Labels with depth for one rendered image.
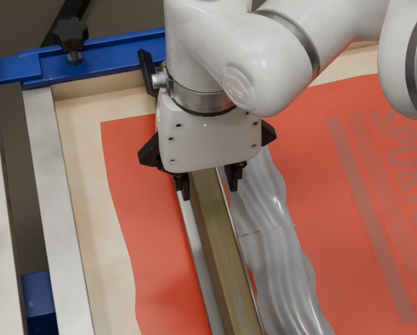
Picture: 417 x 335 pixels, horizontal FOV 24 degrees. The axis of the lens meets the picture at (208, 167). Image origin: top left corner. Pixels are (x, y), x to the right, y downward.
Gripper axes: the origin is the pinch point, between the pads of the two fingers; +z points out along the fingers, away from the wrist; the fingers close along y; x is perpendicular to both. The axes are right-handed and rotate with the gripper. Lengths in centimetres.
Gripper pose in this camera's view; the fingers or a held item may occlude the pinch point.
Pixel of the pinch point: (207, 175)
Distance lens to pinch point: 102.9
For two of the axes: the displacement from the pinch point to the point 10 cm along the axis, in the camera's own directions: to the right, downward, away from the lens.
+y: 9.7, -1.8, 1.3
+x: -2.2, -8.0, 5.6
